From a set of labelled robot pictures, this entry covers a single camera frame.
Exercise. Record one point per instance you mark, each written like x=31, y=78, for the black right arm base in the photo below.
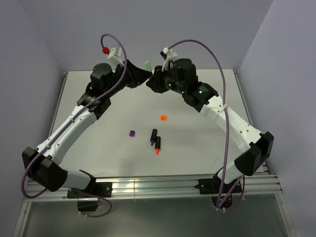
x=211, y=186

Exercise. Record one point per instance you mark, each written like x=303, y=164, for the black orange tip highlighter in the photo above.
x=157, y=144

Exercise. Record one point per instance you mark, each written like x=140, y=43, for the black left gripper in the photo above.
x=137, y=76

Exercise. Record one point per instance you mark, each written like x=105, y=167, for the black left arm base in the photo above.
x=88, y=200

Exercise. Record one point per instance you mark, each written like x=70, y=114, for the purple pen cap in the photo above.
x=132, y=133

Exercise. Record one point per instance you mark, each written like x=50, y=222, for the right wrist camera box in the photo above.
x=168, y=56

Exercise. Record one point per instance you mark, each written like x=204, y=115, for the black purple tip highlighter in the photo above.
x=153, y=136

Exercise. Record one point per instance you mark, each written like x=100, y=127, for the orange pen cap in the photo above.
x=163, y=117

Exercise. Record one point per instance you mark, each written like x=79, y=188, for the pale green pen cap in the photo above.
x=148, y=66

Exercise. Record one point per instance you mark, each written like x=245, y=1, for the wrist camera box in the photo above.
x=114, y=55
x=168, y=56

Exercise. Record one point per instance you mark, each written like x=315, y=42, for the aluminium front rail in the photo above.
x=182, y=186

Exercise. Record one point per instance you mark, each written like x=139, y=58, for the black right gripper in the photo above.
x=155, y=82

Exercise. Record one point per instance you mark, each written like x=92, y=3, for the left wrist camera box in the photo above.
x=114, y=55

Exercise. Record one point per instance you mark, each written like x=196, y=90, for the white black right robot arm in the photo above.
x=255, y=146

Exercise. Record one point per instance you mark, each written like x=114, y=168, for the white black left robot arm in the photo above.
x=42, y=164

